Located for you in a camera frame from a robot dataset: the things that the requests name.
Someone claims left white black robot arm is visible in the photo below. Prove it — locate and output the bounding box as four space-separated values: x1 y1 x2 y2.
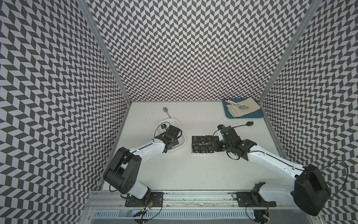
103 125 183 202

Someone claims silver spoon patterned handle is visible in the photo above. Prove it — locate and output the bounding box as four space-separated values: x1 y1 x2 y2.
163 106 171 118

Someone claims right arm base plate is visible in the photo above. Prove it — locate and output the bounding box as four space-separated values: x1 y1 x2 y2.
234 191 277 208

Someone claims black pocket tissue pack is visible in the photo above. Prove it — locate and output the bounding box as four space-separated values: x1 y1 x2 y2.
206 144 214 154
192 136 200 145
199 136 206 144
212 136 219 142
192 144 200 154
199 144 207 155
205 135 213 144

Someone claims beige folded cloth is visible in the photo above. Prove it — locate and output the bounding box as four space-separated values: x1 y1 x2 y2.
227 98 260 118

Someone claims teal tray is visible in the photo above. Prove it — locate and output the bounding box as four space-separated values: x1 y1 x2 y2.
222 98 263 119

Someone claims black spoon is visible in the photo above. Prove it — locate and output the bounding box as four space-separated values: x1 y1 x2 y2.
232 121 254 128

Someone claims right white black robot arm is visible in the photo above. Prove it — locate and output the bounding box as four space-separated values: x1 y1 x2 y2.
213 125 332 216

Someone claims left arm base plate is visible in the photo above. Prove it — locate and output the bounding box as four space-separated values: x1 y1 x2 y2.
125 191 164 208

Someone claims white plastic storage box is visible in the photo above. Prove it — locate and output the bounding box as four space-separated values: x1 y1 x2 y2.
154 118 186 150

